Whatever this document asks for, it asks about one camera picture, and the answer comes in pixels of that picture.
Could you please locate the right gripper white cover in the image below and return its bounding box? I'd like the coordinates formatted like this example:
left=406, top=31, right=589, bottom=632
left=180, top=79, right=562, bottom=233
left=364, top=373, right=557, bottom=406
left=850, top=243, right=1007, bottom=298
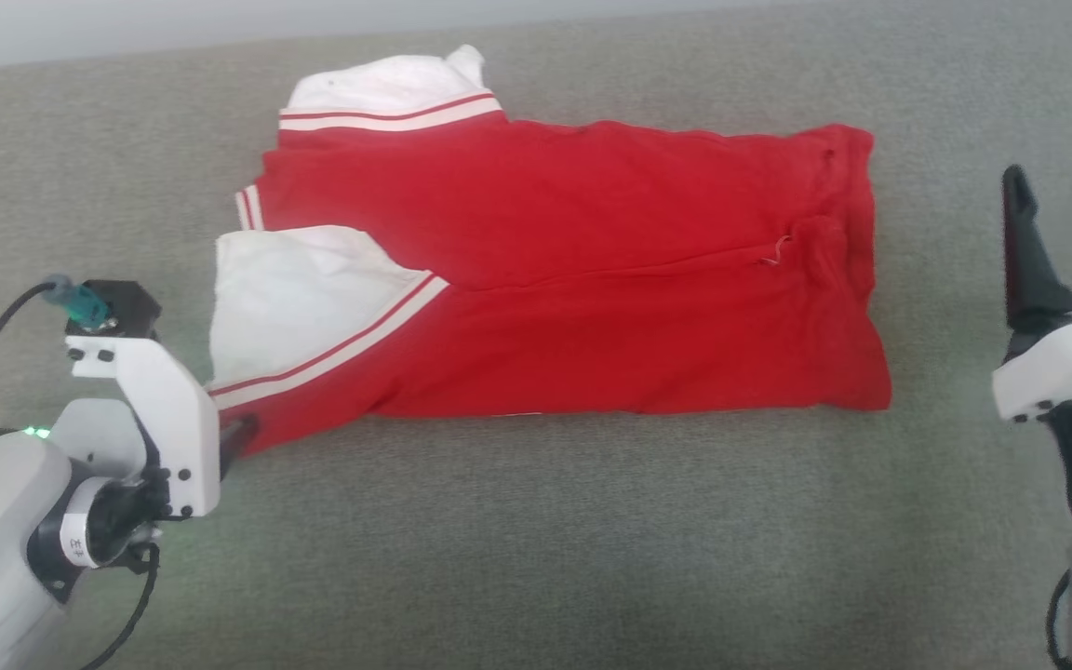
left=992, top=162, right=1072, bottom=551

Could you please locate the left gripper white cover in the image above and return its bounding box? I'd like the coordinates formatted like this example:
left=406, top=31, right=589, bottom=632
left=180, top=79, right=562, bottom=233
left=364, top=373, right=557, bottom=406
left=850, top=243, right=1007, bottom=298
left=29, top=335, right=259, bottom=598

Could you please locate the red and white shirt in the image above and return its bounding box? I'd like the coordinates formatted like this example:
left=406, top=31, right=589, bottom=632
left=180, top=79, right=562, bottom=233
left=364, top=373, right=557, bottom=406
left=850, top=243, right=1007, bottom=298
left=206, top=44, right=893, bottom=458

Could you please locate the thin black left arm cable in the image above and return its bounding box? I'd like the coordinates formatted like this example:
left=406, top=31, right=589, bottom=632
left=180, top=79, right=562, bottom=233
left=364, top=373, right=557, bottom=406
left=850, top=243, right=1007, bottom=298
left=78, top=543, right=161, bottom=670

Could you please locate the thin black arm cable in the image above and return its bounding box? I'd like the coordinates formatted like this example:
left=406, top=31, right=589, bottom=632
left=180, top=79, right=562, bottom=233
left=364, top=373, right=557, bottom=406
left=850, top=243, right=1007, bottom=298
left=78, top=543, right=161, bottom=670
left=1045, top=566, right=1072, bottom=670

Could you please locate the black cable with teal plug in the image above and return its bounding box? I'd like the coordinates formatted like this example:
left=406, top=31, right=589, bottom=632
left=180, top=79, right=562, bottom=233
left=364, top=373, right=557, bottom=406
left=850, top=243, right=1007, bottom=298
left=0, top=274, right=114, bottom=375

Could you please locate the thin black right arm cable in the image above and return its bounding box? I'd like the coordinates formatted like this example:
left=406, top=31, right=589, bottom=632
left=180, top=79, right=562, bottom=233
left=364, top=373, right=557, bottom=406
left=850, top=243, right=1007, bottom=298
left=1045, top=566, right=1072, bottom=670

